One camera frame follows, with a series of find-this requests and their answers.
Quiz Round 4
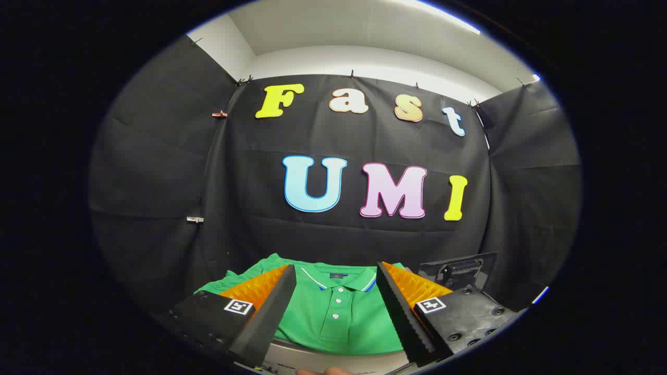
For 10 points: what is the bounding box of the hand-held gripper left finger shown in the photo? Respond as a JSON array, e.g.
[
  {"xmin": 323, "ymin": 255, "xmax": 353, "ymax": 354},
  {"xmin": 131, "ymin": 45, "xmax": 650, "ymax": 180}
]
[{"xmin": 155, "ymin": 264, "xmax": 298, "ymax": 369}]

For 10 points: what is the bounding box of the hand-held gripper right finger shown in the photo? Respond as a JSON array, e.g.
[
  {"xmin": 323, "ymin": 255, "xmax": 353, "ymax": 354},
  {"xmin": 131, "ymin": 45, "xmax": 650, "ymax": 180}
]
[{"xmin": 375, "ymin": 261, "xmax": 523, "ymax": 367}]

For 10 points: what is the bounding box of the green polo shirt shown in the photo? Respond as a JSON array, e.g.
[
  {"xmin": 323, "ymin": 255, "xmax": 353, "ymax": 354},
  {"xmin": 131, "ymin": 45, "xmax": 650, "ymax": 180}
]
[{"xmin": 195, "ymin": 253, "xmax": 423, "ymax": 356}]

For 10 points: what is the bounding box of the black backdrop cloth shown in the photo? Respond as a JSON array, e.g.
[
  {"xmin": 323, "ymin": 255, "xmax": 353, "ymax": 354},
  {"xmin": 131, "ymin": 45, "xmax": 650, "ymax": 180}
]
[{"xmin": 89, "ymin": 36, "xmax": 582, "ymax": 313}]

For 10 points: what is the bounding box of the grey box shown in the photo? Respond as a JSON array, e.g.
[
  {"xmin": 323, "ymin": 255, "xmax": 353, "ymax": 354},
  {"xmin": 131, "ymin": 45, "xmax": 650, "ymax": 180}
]
[{"xmin": 263, "ymin": 337, "xmax": 412, "ymax": 374}]

